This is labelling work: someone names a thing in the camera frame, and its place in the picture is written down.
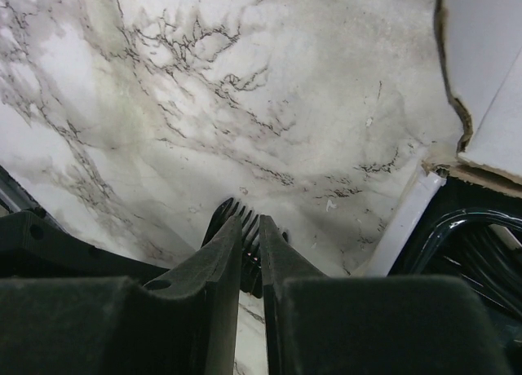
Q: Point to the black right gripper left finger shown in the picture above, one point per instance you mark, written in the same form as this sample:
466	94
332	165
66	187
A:
181	322

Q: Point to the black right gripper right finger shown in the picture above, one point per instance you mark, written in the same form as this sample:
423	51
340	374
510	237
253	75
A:
316	324

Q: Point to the black clipper guard comb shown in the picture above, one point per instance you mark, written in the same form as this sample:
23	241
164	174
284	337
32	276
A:
251	277

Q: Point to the white hair clipper kit box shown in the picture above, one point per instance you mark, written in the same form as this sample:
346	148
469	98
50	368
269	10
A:
460	215

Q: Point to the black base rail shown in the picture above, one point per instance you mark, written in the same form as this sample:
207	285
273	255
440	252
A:
33	245

